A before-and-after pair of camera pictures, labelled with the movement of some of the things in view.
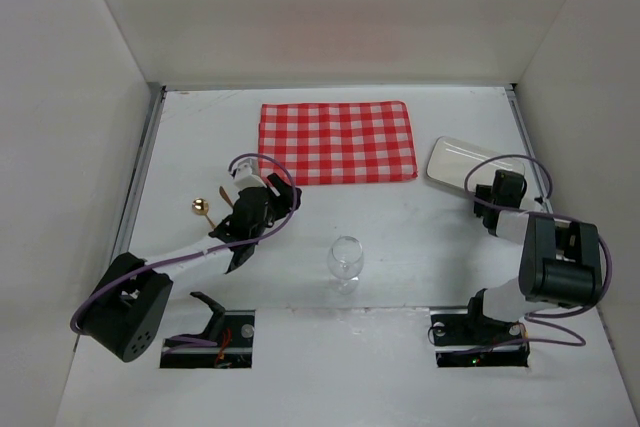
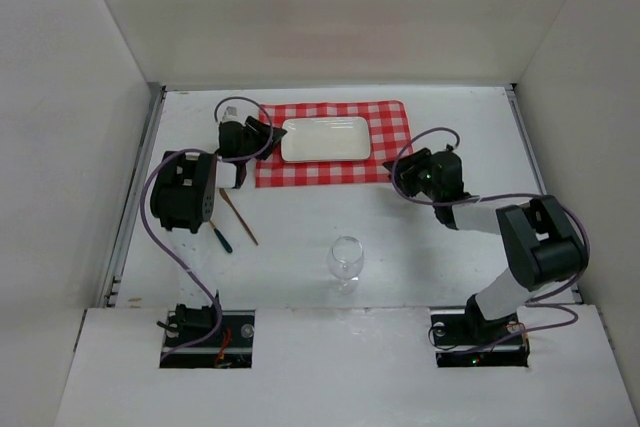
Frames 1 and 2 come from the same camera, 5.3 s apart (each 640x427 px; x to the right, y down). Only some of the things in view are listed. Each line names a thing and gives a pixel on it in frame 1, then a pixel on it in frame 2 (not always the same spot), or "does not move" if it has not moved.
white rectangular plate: x=463 y=164 to x=326 y=139
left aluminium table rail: x=139 y=173 does not move
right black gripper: x=507 y=182 to x=411 y=173
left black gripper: x=273 y=195 to x=253 y=132
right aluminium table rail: x=539 y=169 does not move
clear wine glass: x=345 y=261 does not move
